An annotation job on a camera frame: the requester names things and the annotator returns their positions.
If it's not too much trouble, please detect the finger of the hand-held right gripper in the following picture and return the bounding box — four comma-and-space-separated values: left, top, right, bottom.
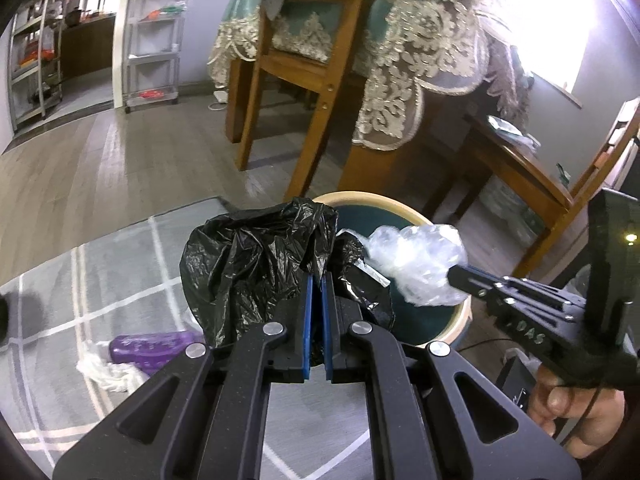
467, 265, 587, 312
447, 266, 507, 312

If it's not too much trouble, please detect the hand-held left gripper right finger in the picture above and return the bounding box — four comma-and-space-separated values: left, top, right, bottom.
321, 274, 583, 480

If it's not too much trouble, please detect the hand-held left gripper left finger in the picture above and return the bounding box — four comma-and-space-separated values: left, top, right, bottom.
52, 274, 315, 480

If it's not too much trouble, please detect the clear plastic bag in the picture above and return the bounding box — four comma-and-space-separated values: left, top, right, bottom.
337, 223, 470, 309

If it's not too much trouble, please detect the black plastic bag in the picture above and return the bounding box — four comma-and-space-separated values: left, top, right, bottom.
180, 196, 396, 367

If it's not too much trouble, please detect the round green trash bin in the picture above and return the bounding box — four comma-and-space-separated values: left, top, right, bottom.
314, 191, 474, 347

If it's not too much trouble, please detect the person's right hand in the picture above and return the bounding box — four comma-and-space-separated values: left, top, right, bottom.
527, 360, 627, 461

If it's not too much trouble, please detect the black box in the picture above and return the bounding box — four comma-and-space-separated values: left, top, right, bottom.
499, 349, 544, 412

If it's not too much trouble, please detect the light wooden chair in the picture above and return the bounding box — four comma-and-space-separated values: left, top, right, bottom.
520, 96, 640, 282

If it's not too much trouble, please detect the clear plastic package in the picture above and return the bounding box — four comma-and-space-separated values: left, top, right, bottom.
486, 114, 542, 149

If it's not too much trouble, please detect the dark purple packet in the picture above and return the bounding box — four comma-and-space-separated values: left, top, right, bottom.
107, 331, 205, 376

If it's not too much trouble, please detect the twisted white tissue wad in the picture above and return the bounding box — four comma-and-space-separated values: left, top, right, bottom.
76, 341, 152, 395

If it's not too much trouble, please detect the grey checked tablecloth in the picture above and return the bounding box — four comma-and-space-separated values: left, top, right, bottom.
0, 196, 382, 480

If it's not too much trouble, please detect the lace tablecloth table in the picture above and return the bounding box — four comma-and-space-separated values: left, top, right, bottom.
207, 0, 532, 152

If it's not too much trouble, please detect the white trolley rack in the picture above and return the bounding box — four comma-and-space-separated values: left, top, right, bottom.
122, 0, 194, 114

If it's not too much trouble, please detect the dark wooden cabinet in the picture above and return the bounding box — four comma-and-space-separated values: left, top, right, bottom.
60, 12, 119, 82

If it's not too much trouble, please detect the metal shelf rack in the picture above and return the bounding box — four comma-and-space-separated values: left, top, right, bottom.
7, 0, 72, 134

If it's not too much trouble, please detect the black cable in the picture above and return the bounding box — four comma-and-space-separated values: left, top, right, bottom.
456, 336, 507, 357

